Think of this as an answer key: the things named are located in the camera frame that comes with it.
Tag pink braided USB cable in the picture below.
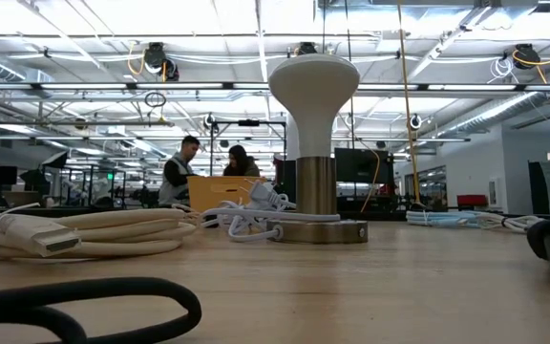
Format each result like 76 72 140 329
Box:
172 203 207 226

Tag light blue HDMI cable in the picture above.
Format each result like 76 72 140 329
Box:
406 209 546 231

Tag beige HDMI cable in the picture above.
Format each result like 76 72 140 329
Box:
0 203 198 262

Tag person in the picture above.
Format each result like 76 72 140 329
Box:
222 144 262 178
158 135 202 207

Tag orange plastic bin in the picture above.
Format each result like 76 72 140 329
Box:
187 175 266 214

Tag white mushroom table lamp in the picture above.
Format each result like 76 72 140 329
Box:
267 52 370 245

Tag large black screen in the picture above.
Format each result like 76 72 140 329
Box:
334 147 391 185

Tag red box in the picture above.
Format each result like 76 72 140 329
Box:
455 194 489 209

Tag white lamp power cord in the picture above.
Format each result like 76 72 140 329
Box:
197 179 343 244

